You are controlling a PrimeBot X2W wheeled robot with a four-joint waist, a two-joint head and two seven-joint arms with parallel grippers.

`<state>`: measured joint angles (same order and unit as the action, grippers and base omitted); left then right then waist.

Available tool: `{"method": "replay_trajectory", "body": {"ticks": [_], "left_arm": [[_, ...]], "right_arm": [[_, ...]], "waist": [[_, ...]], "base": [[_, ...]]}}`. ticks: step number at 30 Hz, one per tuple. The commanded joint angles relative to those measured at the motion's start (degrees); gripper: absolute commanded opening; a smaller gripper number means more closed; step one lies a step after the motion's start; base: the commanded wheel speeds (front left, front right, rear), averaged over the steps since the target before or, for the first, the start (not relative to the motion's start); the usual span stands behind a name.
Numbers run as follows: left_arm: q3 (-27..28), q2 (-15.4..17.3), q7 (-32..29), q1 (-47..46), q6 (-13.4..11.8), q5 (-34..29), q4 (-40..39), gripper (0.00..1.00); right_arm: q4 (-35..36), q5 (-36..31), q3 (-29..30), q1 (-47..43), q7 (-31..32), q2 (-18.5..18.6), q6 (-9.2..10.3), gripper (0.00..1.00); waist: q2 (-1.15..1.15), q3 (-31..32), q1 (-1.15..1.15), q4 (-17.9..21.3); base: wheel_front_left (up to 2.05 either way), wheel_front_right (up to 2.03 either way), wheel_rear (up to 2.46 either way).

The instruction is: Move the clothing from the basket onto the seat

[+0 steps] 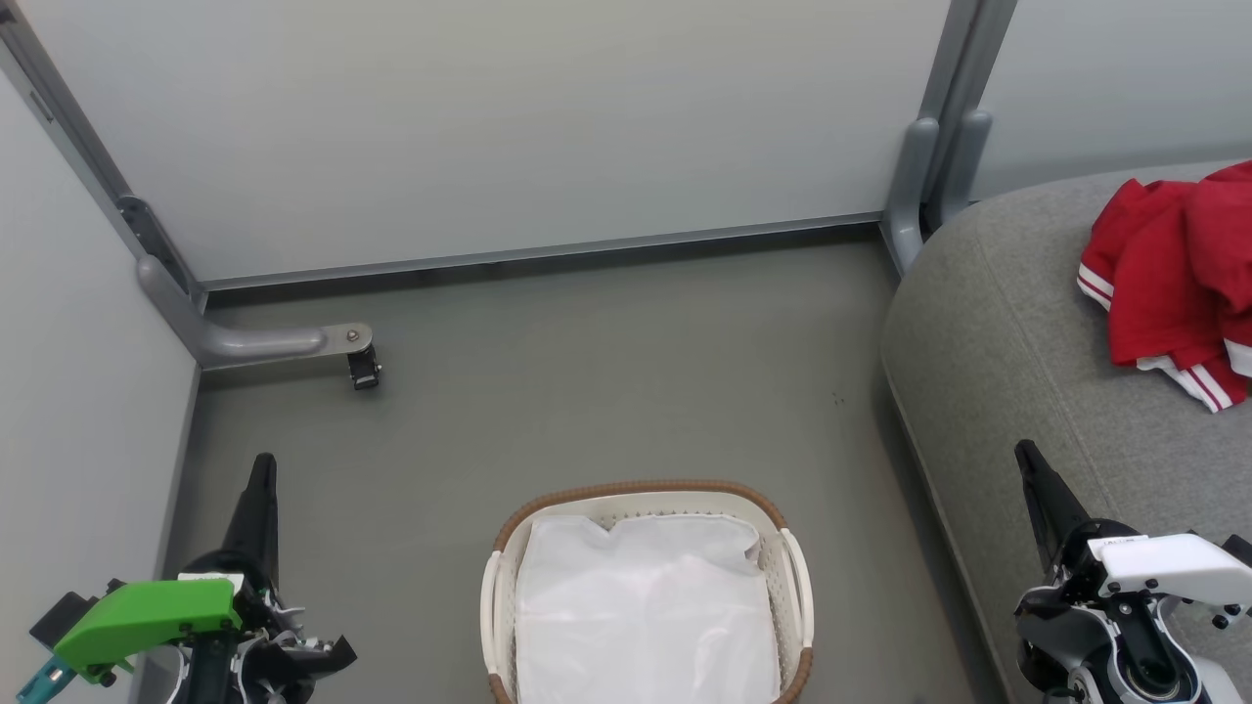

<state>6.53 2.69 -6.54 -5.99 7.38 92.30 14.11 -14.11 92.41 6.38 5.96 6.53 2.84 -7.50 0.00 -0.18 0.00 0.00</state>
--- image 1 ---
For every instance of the grey double partition post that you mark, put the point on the grey double partition post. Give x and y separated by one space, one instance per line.
944 127

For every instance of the grey partition foot bracket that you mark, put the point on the grey partition foot bracket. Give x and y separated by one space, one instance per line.
264 342

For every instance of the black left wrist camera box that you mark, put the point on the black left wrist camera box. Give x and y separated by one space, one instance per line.
61 618

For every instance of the small black caster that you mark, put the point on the small black caster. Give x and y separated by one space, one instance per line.
364 370

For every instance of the white basket with brown rim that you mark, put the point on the white basket with brown rim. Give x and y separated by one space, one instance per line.
641 499

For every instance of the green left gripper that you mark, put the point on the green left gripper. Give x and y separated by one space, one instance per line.
147 621

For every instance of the grey fabric sofa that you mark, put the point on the grey fabric sofa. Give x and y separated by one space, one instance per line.
998 342

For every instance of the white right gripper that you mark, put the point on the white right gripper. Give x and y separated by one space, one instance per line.
1164 567

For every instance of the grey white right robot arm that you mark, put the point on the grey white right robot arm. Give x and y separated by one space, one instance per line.
1135 665

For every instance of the white fabric basket liner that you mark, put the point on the white fabric basket liner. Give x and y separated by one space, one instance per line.
646 616

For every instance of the red garment with white stripes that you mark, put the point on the red garment with white stripes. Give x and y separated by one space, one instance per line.
1154 284

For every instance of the grey partition bottom rail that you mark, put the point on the grey partition bottom rail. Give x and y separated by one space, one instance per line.
538 254

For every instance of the grey partition corner post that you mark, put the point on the grey partition corner post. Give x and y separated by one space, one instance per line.
78 147

